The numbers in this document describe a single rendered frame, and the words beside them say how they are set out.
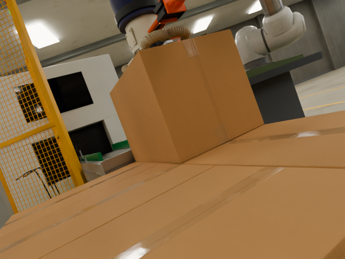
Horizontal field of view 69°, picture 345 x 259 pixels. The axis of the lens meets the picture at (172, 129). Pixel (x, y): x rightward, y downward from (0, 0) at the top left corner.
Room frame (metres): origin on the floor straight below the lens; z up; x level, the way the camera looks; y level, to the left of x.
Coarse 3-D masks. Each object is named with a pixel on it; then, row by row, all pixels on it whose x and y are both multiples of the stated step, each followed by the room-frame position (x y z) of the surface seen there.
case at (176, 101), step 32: (224, 32) 0.98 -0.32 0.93; (160, 64) 0.85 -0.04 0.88; (192, 64) 0.90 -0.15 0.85; (224, 64) 0.95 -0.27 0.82; (128, 96) 1.09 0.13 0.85; (160, 96) 0.84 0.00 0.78; (192, 96) 0.88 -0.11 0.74; (224, 96) 0.93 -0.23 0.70; (128, 128) 1.27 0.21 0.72; (160, 128) 0.89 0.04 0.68; (192, 128) 0.86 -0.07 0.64; (224, 128) 0.91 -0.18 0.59; (160, 160) 1.00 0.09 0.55
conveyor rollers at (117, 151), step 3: (126, 147) 3.11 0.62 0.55; (129, 147) 2.85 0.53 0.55; (114, 150) 3.59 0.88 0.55; (117, 150) 3.33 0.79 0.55; (120, 150) 2.99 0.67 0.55; (123, 150) 2.82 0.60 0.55; (126, 150) 2.56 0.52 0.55; (108, 153) 3.37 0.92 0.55; (111, 153) 3.04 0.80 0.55; (114, 153) 2.86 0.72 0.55; (117, 153) 2.61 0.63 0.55; (120, 153) 2.44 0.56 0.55; (102, 156) 3.15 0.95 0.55; (105, 156) 2.91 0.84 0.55; (108, 156) 2.66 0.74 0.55; (111, 156) 2.49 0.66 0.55; (105, 159) 2.38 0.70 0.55
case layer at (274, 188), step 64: (256, 128) 0.96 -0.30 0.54; (320, 128) 0.61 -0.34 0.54; (128, 192) 0.70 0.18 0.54; (192, 192) 0.50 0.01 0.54; (256, 192) 0.38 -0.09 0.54; (320, 192) 0.31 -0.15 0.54; (0, 256) 0.55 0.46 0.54; (64, 256) 0.42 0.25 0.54; (128, 256) 0.33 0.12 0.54; (192, 256) 0.28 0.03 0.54; (256, 256) 0.24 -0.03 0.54; (320, 256) 0.21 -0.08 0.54
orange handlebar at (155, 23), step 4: (172, 0) 0.88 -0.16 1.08; (176, 0) 0.87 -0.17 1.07; (180, 0) 0.88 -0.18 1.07; (184, 0) 0.89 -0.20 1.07; (168, 4) 0.91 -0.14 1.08; (172, 4) 0.90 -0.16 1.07; (180, 4) 0.92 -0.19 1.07; (156, 20) 1.01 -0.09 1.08; (152, 24) 1.05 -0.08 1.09; (156, 24) 1.03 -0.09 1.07; (164, 24) 1.06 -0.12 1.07; (152, 28) 1.06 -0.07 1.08; (160, 28) 1.09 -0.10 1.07; (148, 32) 1.10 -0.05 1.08; (176, 36) 1.29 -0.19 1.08
